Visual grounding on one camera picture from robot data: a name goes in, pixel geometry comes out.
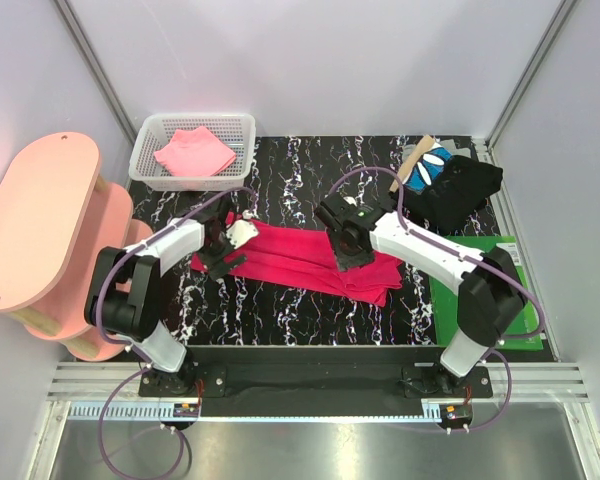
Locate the green cutting mat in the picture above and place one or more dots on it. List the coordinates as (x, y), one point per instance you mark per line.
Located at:
(525, 325)

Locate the pink three-tier wooden shelf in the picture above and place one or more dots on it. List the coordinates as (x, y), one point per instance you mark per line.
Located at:
(56, 214)

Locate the black folded t-shirt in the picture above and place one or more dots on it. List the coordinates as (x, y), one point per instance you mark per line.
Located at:
(462, 187)

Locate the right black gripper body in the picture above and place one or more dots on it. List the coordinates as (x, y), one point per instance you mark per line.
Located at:
(345, 256)

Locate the aluminium rail frame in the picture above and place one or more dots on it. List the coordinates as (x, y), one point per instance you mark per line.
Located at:
(319, 420)

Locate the light pink folded t-shirt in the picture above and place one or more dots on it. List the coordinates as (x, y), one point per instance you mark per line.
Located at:
(195, 153)

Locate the white plastic mesh basket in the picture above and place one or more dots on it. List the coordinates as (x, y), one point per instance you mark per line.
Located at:
(237, 131)

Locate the tan folded t-shirt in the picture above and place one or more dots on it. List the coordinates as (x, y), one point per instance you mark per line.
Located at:
(424, 145)

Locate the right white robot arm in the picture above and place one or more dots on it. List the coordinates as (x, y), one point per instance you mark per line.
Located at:
(486, 284)

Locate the grey folded t-shirt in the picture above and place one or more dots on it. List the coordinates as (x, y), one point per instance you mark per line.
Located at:
(449, 145)

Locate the crimson red t-shirt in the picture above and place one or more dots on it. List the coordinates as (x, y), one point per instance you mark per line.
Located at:
(304, 259)

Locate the white slotted cable duct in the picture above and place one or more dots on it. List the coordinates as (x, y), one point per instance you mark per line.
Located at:
(142, 411)

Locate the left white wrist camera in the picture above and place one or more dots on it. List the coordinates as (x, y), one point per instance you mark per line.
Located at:
(241, 228)

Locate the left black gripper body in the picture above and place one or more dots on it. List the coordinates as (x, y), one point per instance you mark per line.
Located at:
(215, 252)

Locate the blue white graphic t-shirt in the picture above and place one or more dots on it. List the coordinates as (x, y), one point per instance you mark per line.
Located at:
(430, 165)

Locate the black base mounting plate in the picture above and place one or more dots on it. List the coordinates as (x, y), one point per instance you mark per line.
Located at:
(314, 382)

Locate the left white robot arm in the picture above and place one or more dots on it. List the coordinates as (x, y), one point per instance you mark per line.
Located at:
(123, 301)

